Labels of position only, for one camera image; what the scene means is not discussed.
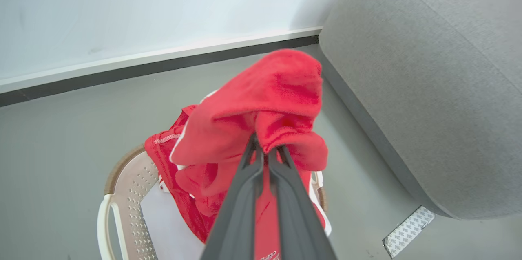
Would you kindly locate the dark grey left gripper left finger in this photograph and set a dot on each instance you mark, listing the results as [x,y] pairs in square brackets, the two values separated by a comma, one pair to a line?
[238,207]

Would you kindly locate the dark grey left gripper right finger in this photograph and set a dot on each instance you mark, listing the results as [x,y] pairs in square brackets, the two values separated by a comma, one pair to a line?
[295,219]

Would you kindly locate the red mesh jersey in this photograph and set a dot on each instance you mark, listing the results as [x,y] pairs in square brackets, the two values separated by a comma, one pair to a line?
[181,188]

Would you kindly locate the red fleece garment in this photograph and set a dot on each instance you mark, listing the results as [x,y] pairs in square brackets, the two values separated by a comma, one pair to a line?
[261,93]

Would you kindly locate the white cloth basket liner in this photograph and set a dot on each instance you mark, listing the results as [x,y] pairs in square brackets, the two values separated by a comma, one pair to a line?
[171,231]

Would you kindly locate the white perforated laundry basket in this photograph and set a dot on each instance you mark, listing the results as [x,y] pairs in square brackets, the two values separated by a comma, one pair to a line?
[130,194]

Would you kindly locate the white and black baseboard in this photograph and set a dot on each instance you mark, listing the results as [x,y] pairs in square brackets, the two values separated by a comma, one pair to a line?
[142,64]

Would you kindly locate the grey fabric sofa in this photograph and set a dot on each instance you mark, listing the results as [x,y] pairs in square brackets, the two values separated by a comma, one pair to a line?
[440,80]

